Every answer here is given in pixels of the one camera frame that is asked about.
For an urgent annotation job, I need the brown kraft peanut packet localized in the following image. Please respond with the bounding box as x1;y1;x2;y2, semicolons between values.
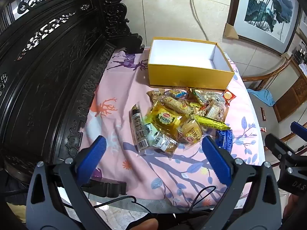
147;89;166;104

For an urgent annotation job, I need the black cable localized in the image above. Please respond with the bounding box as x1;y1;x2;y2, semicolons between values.
92;195;149;213
189;185;222;213

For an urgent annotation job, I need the pink printed tablecloth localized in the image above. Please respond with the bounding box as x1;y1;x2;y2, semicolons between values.
79;50;262;209

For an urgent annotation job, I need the grey power cable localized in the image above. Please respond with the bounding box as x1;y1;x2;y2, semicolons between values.
191;0;210;41

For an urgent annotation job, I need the framed lotus painting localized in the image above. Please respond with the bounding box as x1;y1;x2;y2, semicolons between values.
227;0;303;55

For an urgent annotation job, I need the black plastic object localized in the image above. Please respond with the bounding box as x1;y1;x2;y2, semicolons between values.
82;177;127;196

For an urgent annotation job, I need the yellow cardboard box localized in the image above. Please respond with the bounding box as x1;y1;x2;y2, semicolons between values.
147;37;235;89

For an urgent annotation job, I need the clear white-label snack packet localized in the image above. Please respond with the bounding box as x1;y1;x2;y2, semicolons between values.
205;100;227;122

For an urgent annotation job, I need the clear round cookie packet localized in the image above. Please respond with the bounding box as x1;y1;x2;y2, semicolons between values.
193;89;226;106

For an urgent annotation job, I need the wooden chair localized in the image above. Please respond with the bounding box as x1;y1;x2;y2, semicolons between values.
242;57;307;146

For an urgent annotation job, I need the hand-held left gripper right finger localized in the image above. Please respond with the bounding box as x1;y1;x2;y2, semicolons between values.
197;135;281;230

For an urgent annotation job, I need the small blue candy packet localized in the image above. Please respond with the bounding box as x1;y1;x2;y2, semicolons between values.
168;90;188;99

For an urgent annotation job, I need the small yellow bread packet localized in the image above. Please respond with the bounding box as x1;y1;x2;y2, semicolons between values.
177;120;205;147

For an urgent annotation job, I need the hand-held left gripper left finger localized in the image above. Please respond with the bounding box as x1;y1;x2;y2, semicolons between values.
25;136;111;230

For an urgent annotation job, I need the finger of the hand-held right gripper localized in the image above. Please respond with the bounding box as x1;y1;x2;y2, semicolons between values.
290;122;307;140
265;133;295;170

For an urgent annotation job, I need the clear grain bar packet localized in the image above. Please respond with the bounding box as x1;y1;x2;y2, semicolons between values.
163;95;195;116

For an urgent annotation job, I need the dark carved wooden furniture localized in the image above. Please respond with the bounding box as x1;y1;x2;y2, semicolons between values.
0;0;145;175

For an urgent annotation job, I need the cardboard corner protector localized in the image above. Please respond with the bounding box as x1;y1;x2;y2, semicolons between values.
224;22;239;40

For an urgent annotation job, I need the framed picture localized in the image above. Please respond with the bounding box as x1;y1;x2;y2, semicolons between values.
297;7;307;53

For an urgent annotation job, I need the blue cloth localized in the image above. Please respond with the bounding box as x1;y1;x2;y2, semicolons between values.
247;89;274;106

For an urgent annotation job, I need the long yellow-green cracker packet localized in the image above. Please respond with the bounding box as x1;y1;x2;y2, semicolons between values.
189;114;231;131

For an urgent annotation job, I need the wooden cabinet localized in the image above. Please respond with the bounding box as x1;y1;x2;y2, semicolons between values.
273;62;307;123

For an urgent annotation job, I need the red round biscuit packet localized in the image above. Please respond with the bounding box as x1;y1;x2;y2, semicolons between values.
222;89;237;105

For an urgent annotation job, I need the dark brown stick packet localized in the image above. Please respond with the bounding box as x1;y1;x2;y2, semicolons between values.
130;104;149;154

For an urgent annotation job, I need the large yellow bread packet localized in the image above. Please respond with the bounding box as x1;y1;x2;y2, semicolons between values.
146;100;188;135

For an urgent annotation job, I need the blue ridged snack packet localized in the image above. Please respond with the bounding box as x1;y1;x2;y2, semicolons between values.
215;129;233;154

